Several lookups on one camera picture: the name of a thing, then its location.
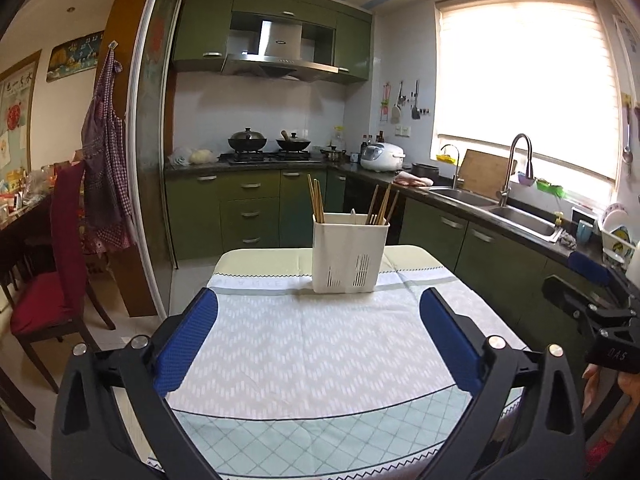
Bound green drawer cabinet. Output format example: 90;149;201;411
165;169;348;261

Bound gas stove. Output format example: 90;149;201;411
220;151;323;165

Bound white dish rack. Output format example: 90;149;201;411
597;202;640;271

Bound wall poster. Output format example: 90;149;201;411
0;50;43;176

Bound cluttered dark dining table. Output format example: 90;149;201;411
0;162;66;281

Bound steel double sink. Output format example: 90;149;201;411
429;186;558;241

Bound checked apron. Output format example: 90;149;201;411
80;42;137;256

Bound pink cloth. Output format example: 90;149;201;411
392;171;433;188

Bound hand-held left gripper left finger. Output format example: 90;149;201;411
50;287;221;480

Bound steel range hood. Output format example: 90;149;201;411
221;12;337;83

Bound white hanging spatula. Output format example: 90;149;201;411
390;80;404;125

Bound blue yellow wall clock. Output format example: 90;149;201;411
46;30;101;83

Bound white rice cooker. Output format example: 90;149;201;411
360;142;406;172

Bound steel kitchen faucet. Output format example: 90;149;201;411
497;133;536;208

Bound wooden cutting board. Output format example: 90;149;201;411
457;149;518;200

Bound green sink cabinet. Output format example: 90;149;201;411
400;195;626;356

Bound person's right hand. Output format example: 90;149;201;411
581;364;640;431

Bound grey white patterned tea towel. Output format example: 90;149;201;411
162;267;526;421

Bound green wall cabinets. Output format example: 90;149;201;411
171;0;373;83

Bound white plastic utensil holder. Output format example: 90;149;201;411
312;208;391;294

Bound black wok with lid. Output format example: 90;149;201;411
276;130;312;153
228;127;267;153

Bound white printed plate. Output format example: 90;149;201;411
602;203;631;241

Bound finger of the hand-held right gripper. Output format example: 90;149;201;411
569;250;640;307
541;274;640;342

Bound brown wooden pillar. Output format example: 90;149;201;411
95;0;166;318

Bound hanging steel ladle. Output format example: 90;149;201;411
621;92;636;163

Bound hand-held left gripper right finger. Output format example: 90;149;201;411
419;287;587;480

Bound glass sliding door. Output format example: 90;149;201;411
127;0;193;271

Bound bundle of wooden chopsticks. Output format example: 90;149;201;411
344;176;403;247

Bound pink patterned clothing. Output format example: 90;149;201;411
585;435;626;476

